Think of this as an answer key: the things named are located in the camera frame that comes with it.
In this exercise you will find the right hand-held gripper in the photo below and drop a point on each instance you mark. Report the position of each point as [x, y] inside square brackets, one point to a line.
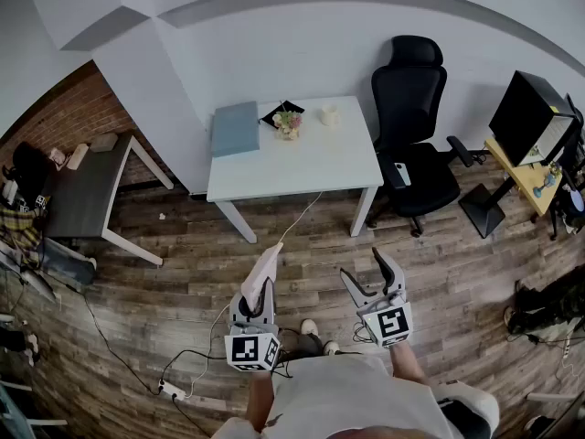
[390, 323]

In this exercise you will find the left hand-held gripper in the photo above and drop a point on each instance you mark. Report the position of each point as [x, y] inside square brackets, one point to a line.
[249, 350]

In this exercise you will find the pale pink calculator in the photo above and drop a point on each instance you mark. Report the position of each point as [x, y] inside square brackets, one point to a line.
[260, 272]

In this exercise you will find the person's right forearm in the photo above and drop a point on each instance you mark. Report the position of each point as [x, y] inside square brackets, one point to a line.
[407, 364]

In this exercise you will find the person's left forearm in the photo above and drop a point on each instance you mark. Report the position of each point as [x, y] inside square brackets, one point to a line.
[260, 400]

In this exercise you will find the person's white shoe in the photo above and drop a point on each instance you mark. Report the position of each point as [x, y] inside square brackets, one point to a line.
[331, 347]
[309, 327]

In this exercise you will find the person's dark trousers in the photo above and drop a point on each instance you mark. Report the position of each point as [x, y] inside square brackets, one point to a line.
[304, 345]

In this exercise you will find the smartphone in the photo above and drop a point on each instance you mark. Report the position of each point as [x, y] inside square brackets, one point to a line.
[402, 174]

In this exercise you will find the person's white shirt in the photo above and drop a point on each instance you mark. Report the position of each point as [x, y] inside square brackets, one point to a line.
[356, 396]

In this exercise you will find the white power strip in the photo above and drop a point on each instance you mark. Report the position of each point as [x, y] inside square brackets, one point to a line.
[171, 390]

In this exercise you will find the white table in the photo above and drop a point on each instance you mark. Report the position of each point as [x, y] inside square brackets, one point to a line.
[315, 163]

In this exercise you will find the white cup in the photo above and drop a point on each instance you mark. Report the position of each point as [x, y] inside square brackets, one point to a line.
[330, 114]

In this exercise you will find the flower bouquet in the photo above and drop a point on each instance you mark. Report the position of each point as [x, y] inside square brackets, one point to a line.
[288, 124]

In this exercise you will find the yellow side table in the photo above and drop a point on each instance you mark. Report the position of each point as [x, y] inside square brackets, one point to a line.
[525, 178]

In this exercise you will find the black office chair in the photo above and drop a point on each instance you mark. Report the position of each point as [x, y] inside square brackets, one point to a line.
[411, 94]

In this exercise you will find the blue figurine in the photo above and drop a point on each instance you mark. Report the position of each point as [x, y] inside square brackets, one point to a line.
[544, 185]

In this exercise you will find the black notebook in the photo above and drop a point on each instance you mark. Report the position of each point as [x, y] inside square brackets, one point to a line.
[289, 107]

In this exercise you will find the dark grey desk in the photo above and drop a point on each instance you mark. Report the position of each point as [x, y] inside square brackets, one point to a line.
[82, 199]

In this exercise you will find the wooden block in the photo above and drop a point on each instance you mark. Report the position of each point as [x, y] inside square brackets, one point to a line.
[104, 142]
[77, 157]

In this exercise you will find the black monitor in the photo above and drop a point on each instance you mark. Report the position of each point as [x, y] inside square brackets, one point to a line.
[521, 117]

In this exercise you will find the plaid cloth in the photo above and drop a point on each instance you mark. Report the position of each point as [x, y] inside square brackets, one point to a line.
[18, 231]

